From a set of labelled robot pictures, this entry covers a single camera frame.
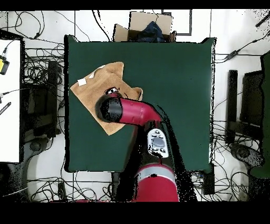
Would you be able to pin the tan terry towel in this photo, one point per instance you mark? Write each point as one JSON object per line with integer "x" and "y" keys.
{"x": 95, "y": 90}

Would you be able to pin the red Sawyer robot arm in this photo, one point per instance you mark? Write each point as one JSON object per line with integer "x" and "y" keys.
{"x": 135, "y": 112}

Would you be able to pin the dark green table cloth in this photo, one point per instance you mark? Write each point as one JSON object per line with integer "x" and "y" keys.
{"x": 179, "y": 84}

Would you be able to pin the dark blue garment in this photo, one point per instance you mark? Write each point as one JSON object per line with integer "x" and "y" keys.
{"x": 151, "y": 31}

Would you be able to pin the black equipment stand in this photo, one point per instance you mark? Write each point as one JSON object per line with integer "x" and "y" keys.
{"x": 51, "y": 84}

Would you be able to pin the brown cardboard box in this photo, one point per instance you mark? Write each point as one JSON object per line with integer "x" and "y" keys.
{"x": 141, "y": 21}

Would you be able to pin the black upright bar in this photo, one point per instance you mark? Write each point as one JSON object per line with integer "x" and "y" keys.
{"x": 232, "y": 95}

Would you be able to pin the black rectangular box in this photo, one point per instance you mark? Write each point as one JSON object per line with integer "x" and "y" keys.
{"x": 208, "y": 179}

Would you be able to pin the black power adapter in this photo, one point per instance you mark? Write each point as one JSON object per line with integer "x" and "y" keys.
{"x": 232, "y": 54}

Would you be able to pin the white desk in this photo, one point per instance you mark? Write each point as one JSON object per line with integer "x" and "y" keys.
{"x": 9, "y": 126}

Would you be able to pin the black ruler strip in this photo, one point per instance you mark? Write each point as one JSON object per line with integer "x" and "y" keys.
{"x": 5, "y": 108}

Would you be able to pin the dark green fabric cover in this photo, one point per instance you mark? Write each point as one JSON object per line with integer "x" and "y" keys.
{"x": 266, "y": 105}

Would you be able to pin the yellow and black device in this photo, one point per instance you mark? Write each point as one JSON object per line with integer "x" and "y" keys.
{"x": 3, "y": 66}

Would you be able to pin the grey pedestal leg foot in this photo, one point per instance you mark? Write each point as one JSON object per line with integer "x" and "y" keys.
{"x": 35, "y": 145}
{"x": 242, "y": 152}

